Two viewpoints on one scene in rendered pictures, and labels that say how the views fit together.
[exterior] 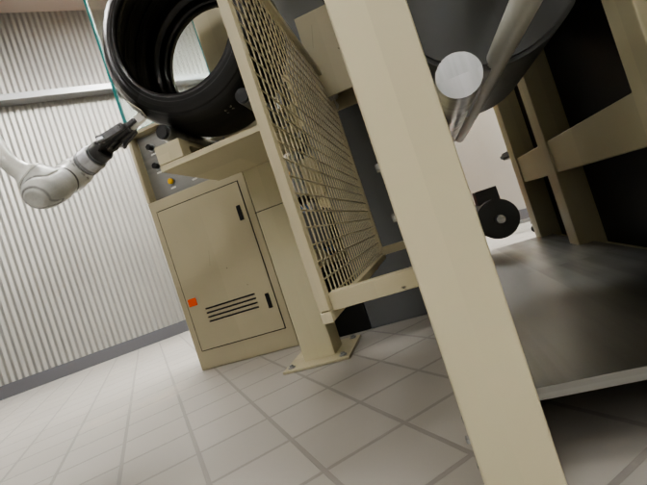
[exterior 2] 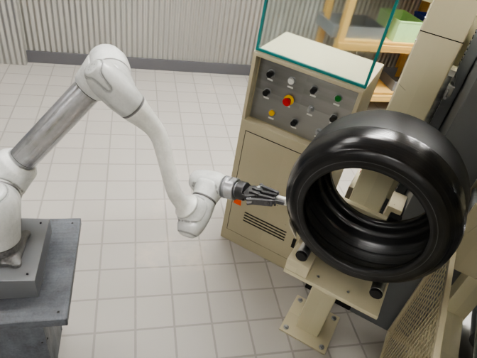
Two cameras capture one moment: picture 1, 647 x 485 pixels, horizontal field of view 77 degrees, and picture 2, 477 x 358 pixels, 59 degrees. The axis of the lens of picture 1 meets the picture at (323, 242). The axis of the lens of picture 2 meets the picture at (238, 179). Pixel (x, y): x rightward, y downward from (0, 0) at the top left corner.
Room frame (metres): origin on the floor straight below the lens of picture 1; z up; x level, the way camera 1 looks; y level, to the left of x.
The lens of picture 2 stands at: (0.15, 0.50, 2.02)
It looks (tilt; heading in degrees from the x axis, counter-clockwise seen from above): 38 degrees down; 7
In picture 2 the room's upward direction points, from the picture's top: 11 degrees clockwise
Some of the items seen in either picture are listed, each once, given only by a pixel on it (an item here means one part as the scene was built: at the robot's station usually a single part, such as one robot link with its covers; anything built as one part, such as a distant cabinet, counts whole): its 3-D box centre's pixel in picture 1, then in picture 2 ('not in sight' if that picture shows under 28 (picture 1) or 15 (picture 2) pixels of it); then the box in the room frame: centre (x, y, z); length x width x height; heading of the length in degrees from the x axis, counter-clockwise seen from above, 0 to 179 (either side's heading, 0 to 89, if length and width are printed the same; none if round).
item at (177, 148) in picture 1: (199, 159); (313, 239); (1.40, 0.32, 0.83); 0.36 x 0.09 x 0.06; 165
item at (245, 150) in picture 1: (238, 155); (343, 261); (1.36, 0.18, 0.80); 0.37 x 0.36 x 0.02; 75
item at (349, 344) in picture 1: (323, 351); (310, 322); (1.61, 0.14, 0.01); 0.27 x 0.27 x 0.02; 75
